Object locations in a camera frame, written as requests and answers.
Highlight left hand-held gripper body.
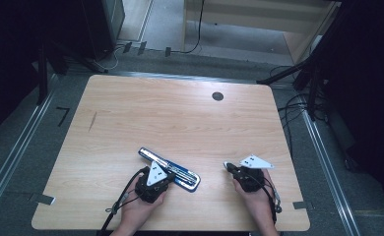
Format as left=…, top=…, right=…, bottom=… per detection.
left=134, top=160, right=170, bottom=205

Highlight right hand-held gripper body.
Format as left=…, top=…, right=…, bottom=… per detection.
left=232, top=154, right=275, bottom=194

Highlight person's right hand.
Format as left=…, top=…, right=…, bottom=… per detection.
left=232, top=168, right=277, bottom=224

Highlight person's left hand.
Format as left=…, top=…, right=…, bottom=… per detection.
left=119, top=178, right=168, bottom=228

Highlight black metal stand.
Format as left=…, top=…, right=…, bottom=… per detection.
left=256, top=0, right=346, bottom=122
left=36, top=38, right=109, bottom=106

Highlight light wooden furniture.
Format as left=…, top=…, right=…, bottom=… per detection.
left=181, top=0, right=342, bottom=67

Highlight black curtain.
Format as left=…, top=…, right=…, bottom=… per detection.
left=0, top=0, right=83, bottom=146
left=324, top=0, right=384, bottom=198

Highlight dark computer cabinet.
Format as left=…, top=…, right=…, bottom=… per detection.
left=78, top=0, right=126, bottom=62

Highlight metal clip lanyard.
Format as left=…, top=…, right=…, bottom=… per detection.
left=104, top=188, right=139, bottom=214
left=272, top=186, right=283, bottom=214

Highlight bundle of black floor cables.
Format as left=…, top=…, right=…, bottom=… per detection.
left=277, top=65, right=329, bottom=158

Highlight metal floor rail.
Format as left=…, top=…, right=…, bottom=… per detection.
left=0, top=75, right=58, bottom=227
left=299, top=94, right=361, bottom=236
left=107, top=70, right=299, bottom=89

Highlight thin black hanging cable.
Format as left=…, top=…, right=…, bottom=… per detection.
left=169, top=0, right=206, bottom=55

